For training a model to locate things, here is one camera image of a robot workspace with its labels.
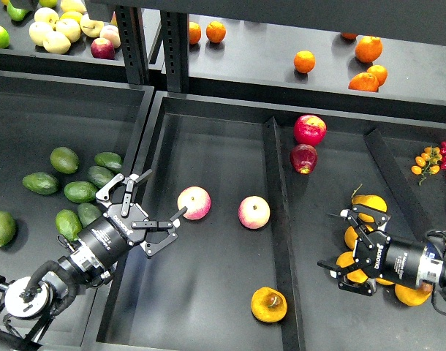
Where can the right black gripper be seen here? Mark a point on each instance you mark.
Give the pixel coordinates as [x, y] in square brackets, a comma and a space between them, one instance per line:
[395, 259]

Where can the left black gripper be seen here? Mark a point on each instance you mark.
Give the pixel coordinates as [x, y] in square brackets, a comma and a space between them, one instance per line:
[108, 237]

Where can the dark green avocado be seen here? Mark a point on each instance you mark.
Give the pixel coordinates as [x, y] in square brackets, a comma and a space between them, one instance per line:
[87, 213]

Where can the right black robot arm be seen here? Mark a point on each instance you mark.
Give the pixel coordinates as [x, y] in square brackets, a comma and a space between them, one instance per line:
[438, 296]

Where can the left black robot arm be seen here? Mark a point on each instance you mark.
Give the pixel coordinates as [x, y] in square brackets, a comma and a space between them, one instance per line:
[30, 304]

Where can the yellow pear with stem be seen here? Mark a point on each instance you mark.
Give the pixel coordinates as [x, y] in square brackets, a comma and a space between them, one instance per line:
[372, 201]

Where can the green avocado middle right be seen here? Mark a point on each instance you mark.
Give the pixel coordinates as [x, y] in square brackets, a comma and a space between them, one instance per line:
[99, 176]

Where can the green avocado centre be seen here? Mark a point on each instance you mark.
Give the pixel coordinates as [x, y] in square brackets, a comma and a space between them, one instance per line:
[80, 191]

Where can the green avocado lower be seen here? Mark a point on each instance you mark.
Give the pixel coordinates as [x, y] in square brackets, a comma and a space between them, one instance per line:
[68, 224]

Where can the green avocado upper right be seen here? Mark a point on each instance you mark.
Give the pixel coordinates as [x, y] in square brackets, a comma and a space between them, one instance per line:
[110, 160]

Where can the green avocado top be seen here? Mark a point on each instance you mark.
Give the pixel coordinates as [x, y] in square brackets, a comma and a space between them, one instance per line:
[64, 160]

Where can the green avocado left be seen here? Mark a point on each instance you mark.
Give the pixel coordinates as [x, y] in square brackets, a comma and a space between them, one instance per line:
[41, 183]

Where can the pale yellow pear front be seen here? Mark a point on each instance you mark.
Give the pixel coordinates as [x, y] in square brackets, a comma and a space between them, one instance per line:
[56, 42]

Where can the pale yellow pear right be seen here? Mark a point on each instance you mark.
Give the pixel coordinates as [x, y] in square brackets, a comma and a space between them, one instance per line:
[91, 28]

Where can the pale yellow pear centre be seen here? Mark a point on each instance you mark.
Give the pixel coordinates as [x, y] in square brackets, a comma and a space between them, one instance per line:
[70, 28]

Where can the pale yellow pear left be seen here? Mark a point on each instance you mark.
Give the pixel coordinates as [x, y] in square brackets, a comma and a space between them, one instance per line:
[38, 31]

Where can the pink yellow apple left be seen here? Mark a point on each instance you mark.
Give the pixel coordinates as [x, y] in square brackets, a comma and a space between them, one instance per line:
[197, 201]

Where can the pink yellow apple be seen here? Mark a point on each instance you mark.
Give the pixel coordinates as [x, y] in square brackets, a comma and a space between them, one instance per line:
[254, 212]
[197, 201]

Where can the orange cherry tomato bunch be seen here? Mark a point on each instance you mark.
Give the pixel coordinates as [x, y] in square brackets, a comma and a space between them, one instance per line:
[427, 163]

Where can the black tray divider left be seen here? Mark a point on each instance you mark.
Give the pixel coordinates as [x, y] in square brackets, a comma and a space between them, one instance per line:
[292, 331]

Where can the dark red apple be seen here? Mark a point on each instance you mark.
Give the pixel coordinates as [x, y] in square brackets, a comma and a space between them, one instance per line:
[303, 158]

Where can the pink yellow apple right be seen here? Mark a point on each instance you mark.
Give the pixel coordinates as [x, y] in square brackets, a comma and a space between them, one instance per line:
[254, 212]

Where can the bright red apple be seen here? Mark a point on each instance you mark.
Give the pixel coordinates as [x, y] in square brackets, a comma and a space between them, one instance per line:
[310, 130]

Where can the orange front right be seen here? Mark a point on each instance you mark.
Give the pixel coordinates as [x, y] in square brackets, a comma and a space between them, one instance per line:
[364, 81]

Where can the red apple on shelf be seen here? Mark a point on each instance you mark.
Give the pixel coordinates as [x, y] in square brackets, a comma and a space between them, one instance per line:
[102, 48]

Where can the small orange right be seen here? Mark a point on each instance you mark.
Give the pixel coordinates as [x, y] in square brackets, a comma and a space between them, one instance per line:
[380, 72]

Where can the pale peach on shelf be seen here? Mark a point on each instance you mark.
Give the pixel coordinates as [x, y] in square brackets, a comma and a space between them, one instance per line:
[111, 33]

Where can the large orange on shelf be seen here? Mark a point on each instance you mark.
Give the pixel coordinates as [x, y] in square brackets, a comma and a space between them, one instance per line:
[368, 49]

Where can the orange on shelf centre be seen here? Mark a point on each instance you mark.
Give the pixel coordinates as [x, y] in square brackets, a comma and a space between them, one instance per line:
[304, 61]

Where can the orange behind post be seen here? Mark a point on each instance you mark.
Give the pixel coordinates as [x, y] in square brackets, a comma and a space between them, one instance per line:
[195, 33]

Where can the black shelf post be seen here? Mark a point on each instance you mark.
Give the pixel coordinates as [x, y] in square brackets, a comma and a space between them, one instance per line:
[174, 33]

